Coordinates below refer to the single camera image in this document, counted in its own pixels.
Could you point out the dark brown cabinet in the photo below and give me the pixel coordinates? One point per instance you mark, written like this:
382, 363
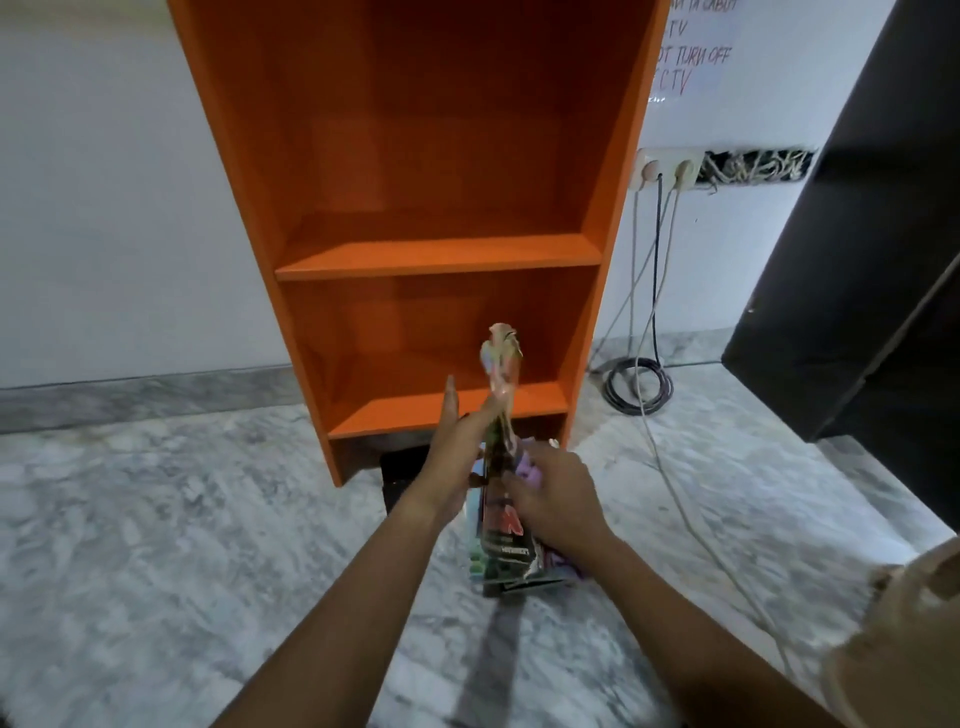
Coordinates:
840, 262

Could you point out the black display stand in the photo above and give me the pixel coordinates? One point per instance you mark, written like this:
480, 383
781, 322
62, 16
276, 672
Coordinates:
401, 480

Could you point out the person's left forearm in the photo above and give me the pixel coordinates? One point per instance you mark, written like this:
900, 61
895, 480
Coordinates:
330, 637

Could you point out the white wall socket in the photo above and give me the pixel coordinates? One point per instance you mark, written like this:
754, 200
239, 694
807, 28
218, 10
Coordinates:
667, 169

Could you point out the person's right forearm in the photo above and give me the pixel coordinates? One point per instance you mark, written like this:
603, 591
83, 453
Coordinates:
690, 645

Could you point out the dark worn comic magazine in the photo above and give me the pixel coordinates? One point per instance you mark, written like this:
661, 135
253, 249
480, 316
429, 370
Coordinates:
502, 540

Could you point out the orange wooden bookshelf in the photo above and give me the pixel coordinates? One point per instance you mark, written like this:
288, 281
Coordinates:
450, 135

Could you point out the person's left hand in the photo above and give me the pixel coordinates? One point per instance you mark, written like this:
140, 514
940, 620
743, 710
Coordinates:
450, 465

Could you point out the purple cleaning cloth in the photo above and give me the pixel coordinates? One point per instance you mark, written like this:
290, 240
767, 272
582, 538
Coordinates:
531, 469

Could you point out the white paper wall note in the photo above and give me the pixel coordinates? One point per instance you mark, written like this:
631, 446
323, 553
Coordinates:
697, 52

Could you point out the person's right hand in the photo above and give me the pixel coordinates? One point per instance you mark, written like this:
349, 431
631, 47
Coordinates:
559, 506

